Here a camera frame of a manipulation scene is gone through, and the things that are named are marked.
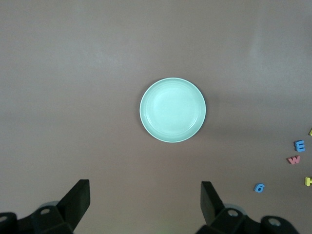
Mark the red foam letter w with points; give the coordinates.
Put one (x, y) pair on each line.
(294, 160)

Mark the blue rounded foam letter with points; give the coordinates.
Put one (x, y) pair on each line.
(259, 187)

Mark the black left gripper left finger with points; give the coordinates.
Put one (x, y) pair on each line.
(75, 202)

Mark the yellow foam letter H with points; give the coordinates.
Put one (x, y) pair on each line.
(309, 181)

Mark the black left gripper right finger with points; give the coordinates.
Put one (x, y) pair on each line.
(209, 202)

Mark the blue foam letter m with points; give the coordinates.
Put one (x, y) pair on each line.
(299, 145)

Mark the green plate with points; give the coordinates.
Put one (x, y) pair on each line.
(173, 109)

